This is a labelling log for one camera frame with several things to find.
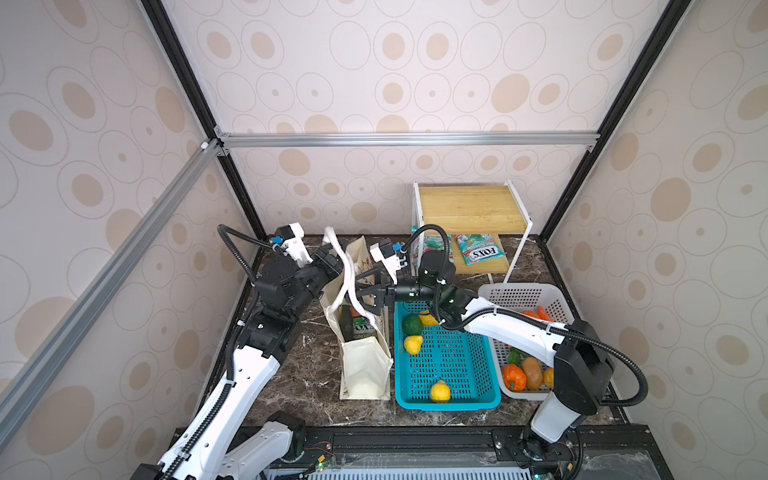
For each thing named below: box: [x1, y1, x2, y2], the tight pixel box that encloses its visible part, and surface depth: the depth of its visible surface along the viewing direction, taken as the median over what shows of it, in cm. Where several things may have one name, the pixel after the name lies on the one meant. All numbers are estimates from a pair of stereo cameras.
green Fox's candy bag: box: [456, 234, 508, 266], surface depth 94 cm
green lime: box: [402, 314, 424, 336], surface depth 90 cm
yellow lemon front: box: [430, 380, 451, 403], surface depth 80 cm
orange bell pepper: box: [502, 364, 527, 392], surface depth 79 cm
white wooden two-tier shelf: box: [411, 179, 533, 283], surface depth 85 cm
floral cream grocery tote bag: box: [320, 226, 393, 401], surface depth 65 cm
